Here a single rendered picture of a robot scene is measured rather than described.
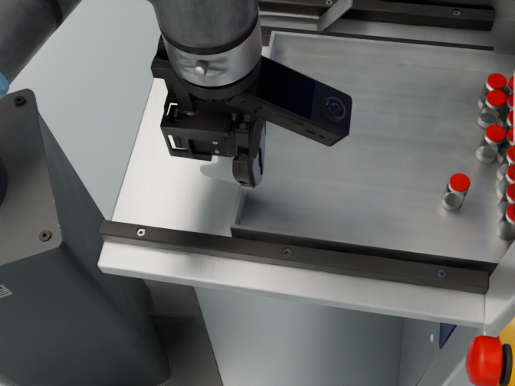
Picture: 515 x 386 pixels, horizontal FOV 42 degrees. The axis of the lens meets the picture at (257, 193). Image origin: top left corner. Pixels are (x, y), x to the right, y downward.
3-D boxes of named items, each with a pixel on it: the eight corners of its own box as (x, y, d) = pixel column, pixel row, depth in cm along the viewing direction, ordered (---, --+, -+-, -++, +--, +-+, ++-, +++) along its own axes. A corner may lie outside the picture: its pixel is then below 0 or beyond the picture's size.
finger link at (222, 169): (209, 177, 73) (197, 131, 65) (263, 184, 72) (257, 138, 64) (203, 202, 72) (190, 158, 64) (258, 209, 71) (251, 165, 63)
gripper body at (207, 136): (188, 96, 67) (165, 11, 56) (273, 106, 66) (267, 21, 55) (170, 162, 64) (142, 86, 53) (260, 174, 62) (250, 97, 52)
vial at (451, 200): (462, 194, 72) (470, 175, 69) (461, 212, 71) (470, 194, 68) (441, 191, 73) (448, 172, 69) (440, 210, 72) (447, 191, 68)
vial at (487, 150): (496, 147, 75) (506, 124, 71) (496, 165, 74) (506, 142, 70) (475, 145, 75) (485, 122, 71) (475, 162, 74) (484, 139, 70)
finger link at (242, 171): (244, 157, 68) (235, 108, 61) (260, 159, 68) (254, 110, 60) (234, 198, 66) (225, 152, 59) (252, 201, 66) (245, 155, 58)
